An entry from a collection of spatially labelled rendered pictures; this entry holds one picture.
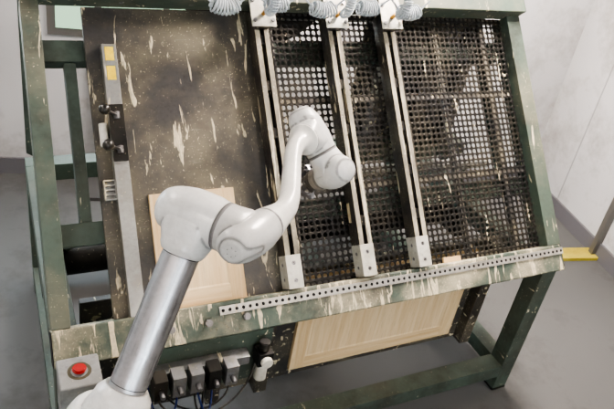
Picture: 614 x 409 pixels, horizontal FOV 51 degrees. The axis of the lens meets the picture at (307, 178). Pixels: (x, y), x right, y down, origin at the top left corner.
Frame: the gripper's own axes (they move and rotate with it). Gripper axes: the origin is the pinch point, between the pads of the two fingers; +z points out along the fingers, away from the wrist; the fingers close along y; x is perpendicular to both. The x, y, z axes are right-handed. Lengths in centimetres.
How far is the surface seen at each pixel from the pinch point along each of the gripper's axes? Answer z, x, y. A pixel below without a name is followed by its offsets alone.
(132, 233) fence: 4, 61, -10
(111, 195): 6, 66, 4
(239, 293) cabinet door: 6.5, 25.0, -36.1
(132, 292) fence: 4, 63, -30
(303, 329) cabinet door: 44, -14, -58
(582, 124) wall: 122, -294, 39
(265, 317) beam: 3.5, 17.5, -45.9
